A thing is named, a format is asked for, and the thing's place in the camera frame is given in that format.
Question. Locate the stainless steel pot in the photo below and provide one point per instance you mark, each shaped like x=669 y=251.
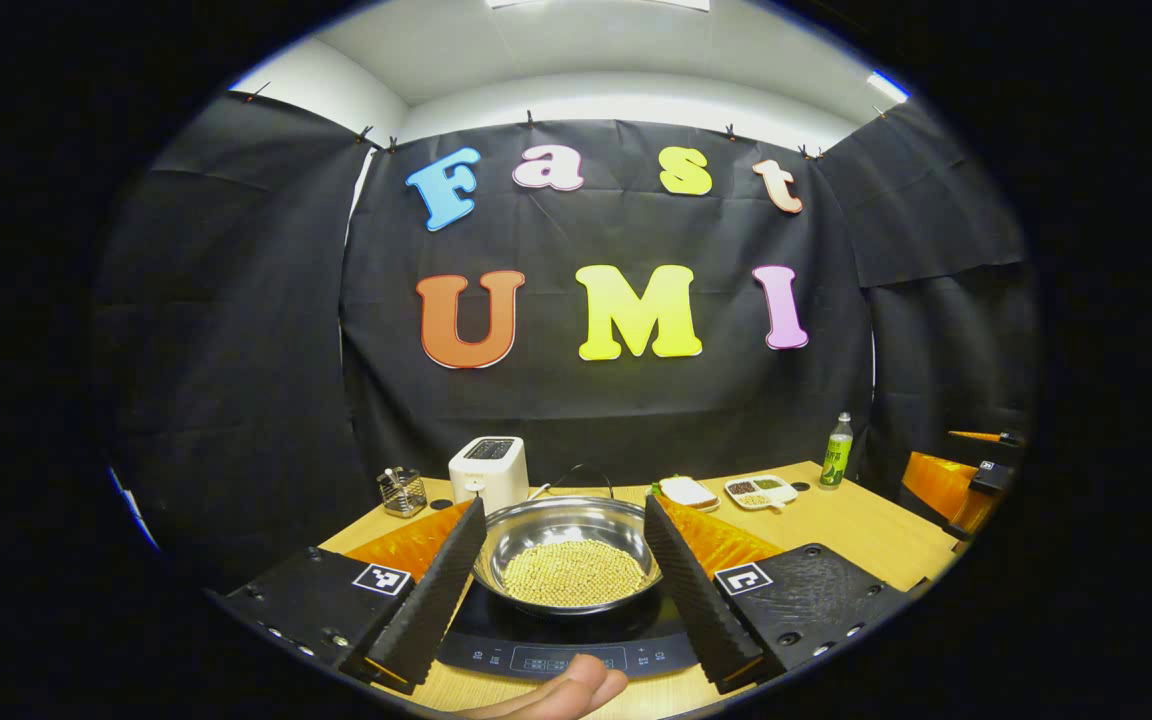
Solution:
x=561 y=525

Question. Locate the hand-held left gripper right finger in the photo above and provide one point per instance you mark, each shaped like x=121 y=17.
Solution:
x=698 y=600

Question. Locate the white divided bean dish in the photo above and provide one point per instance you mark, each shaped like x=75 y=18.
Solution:
x=761 y=492

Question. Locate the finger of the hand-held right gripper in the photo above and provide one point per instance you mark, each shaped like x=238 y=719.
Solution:
x=941 y=485
x=991 y=438

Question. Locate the pile of soybeans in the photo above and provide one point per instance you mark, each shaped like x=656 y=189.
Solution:
x=571 y=575

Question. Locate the black backdrop cloth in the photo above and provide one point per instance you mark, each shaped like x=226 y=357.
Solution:
x=236 y=320

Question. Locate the white toaster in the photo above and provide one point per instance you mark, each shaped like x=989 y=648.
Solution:
x=489 y=475

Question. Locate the white bread sandwich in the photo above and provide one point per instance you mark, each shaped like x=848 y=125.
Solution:
x=688 y=491

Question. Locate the black induction cooktop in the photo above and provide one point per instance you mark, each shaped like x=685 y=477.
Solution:
x=556 y=640

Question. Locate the small ceiling light panel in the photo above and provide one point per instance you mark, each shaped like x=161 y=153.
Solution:
x=888 y=86

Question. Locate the green drink bottle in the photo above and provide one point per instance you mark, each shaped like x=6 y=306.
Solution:
x=836 y=460

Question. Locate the large ceiling light panel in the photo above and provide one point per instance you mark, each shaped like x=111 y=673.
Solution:
x=596 y=4

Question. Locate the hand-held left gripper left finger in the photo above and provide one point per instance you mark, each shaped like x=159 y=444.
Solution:
x=436 y=600

